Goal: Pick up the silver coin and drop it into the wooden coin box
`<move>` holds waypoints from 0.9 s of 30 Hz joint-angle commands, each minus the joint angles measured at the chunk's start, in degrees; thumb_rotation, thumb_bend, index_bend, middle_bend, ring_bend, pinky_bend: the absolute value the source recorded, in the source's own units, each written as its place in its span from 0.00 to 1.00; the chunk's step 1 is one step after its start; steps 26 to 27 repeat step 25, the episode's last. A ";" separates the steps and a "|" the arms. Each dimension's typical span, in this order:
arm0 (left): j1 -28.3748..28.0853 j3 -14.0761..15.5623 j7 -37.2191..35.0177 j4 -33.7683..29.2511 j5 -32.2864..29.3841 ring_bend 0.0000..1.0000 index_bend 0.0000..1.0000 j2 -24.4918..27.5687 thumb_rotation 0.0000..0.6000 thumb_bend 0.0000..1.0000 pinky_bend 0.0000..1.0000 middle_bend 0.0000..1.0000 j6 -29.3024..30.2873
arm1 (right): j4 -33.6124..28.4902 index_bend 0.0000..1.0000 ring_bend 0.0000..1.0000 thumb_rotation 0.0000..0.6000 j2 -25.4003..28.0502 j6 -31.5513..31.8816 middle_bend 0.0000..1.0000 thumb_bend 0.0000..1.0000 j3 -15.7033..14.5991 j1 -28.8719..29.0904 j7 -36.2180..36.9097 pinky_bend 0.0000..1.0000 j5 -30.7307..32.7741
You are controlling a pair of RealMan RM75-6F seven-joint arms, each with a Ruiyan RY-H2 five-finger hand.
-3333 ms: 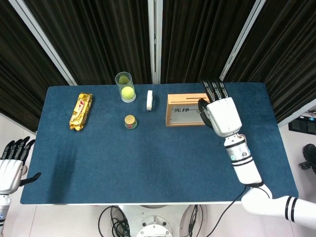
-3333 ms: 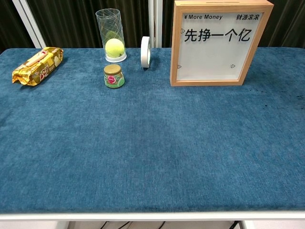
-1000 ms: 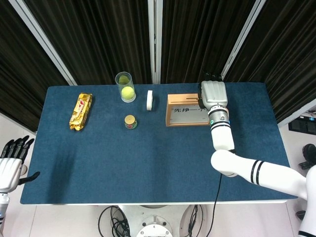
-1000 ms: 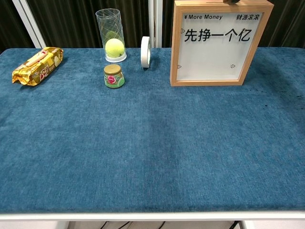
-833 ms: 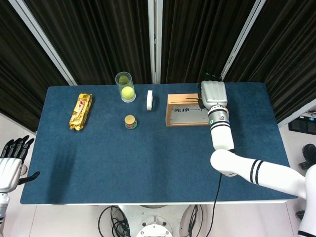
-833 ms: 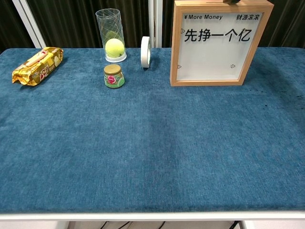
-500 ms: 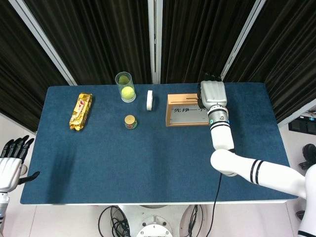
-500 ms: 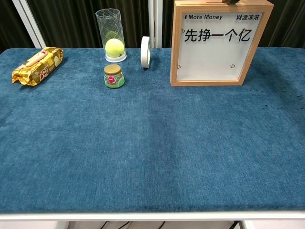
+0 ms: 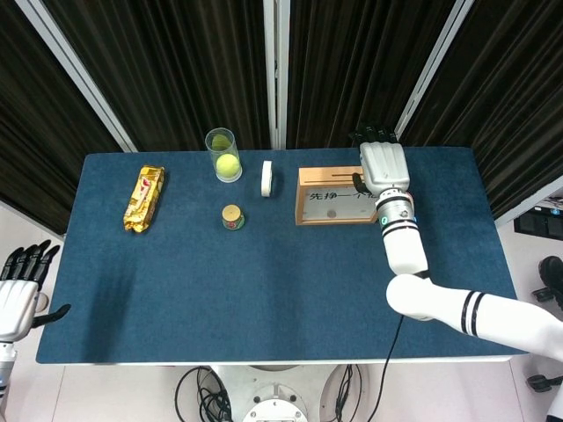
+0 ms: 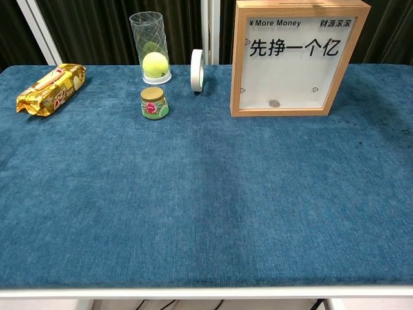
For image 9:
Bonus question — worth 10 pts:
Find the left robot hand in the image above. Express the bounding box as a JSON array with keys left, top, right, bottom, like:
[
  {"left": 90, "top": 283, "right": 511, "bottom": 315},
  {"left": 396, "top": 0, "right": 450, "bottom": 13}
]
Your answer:
[{"left": 0, "top": 239, "right": 71, "bottom": 344}]

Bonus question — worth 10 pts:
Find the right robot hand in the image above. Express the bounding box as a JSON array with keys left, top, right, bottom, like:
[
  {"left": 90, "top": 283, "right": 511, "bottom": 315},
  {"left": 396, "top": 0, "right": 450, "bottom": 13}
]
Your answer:
[{"left": 349, "top": 124, "right": 411, "bottom": 191}]

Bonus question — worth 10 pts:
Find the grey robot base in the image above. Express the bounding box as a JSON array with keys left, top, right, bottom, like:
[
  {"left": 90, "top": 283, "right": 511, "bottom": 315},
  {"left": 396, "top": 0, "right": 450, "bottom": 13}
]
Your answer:
[{"left": 210, "top": 363, "right": 353, "bottom": 422}]

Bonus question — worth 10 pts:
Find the wooden coin box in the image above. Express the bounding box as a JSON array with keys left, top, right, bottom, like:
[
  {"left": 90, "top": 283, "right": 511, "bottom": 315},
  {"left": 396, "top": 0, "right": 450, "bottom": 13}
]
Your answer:
[{"left": 293, "top": 164, "right": 380, "bottom": 227}]

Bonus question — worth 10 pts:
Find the black curtain panel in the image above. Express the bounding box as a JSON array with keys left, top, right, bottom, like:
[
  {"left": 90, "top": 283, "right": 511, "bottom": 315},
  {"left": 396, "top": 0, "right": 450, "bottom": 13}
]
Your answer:
[
  {"left": 285, "top": 0, "right": 457, "bottom": 149},
  {"left": 398, "top": 0, "right": 563, "bottom": 221},
  {"left": 0, "top": 0, "right": 124, "bottom": 234},
  {"left": 43, "top": 0, "right": 272, "bottom": 153}
]

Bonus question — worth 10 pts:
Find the white tape roll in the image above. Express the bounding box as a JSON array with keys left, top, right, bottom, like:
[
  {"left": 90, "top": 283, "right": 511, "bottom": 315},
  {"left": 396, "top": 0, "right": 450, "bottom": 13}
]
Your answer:
[{"left": 260, "top": 160, "right": 274, "bottom": 198}]

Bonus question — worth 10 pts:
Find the yellow tennis ball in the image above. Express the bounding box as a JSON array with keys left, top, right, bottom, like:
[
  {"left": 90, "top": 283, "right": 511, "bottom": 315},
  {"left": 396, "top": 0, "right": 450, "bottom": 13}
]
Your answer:
[{"left": 216, "top": 153, "right": 242, "bottom": 180}]

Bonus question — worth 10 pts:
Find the small jar gold lid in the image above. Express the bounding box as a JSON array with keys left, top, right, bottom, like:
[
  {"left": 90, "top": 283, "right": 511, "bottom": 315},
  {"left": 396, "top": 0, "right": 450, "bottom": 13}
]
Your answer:
[{"left": 221, "top": 204, "right": 246, "bottom": 232}]

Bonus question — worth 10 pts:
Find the clear plastic cylinder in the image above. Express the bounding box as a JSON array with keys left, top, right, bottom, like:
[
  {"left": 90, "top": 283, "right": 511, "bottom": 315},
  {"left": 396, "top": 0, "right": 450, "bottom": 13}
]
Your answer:
[{"left": 204, "top": 127, "right": 244, "bottom": 184}]

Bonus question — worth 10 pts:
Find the gold snack package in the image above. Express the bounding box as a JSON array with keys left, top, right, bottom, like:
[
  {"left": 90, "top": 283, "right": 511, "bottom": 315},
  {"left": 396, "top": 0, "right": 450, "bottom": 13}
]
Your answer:
[{"left": 121, "top": 164, "right": 166, "bottom": 234}]

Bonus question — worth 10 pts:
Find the blue table mat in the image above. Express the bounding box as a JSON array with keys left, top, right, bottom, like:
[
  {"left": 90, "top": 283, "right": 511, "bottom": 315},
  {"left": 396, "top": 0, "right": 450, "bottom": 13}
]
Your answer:
[{"left": 34, "top": 147, "right": 529, "bottom": 365}]

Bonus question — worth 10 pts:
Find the white frame post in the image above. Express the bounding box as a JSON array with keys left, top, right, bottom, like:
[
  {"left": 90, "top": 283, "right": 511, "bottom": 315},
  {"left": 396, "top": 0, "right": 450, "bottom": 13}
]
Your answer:
[
  {"left": 386, "top": 0, "right": 475, "bottom": 149},
  {"left": 262, "top": 0, "right": 291, "bottom": 149},
  {"left": 15, "top": 0, "right": 138, "bottom": 153},
  {"left": 494, "top": 175, "right": 563, "bottom": 228}
]

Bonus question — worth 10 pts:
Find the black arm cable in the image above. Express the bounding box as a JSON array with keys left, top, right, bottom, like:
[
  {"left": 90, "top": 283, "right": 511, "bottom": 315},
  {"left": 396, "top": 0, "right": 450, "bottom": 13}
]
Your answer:
[{"left": 368, "top": 270, "right": 431, "bottom": 422}]

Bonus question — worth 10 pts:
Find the black coiled cable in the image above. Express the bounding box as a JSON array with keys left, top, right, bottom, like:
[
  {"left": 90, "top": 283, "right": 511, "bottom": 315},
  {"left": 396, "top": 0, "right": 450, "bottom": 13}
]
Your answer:
[
  {"left": 323, "top": 363, "right": 366, "bottom": 417},
  {"left": 175, "top": 365, "right": 234, "bottom": 422}
]

